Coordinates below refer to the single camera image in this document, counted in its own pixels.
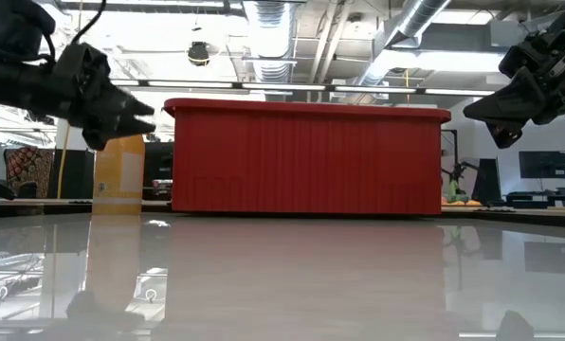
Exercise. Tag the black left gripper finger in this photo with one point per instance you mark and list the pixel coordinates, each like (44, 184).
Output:
(138, 108)
(138, 127)

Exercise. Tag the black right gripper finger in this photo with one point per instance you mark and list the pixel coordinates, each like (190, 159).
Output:
(505, 102)
(504, 135)

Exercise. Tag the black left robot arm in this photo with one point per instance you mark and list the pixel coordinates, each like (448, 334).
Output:
(7, 57)

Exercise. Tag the red plastic laundry bin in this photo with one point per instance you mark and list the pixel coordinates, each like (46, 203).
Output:
(306, 161)

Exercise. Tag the white cylindrical object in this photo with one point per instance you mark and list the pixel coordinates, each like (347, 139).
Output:
(74, 139)

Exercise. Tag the black screen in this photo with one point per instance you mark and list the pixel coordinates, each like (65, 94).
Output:
(159, 161)

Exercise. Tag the dark slim monitor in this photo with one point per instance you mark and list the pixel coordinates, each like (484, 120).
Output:
(488, 177)

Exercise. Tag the black computer monitor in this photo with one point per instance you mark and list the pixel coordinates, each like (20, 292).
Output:
(543, 164)

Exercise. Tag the orange spray bottle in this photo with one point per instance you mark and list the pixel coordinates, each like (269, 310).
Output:
(119, 175)

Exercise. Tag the black floor cabinet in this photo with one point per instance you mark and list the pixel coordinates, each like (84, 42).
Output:
(76, 173)

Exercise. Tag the green black background robot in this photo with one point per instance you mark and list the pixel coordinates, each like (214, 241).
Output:
(455, 182)

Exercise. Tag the black office desk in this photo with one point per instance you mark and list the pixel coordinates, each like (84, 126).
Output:
(534, 196)

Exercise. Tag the black dome ceiling fixture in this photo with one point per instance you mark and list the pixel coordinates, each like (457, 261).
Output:
(198, 53)

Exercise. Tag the colourful patterned fabric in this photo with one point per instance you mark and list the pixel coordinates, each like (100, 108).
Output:
(29, 170)

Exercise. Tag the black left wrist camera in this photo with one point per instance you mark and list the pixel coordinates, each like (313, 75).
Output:
(81, 64)

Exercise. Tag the black aluminium table frame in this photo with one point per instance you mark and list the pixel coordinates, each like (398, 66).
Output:
(26, 206)

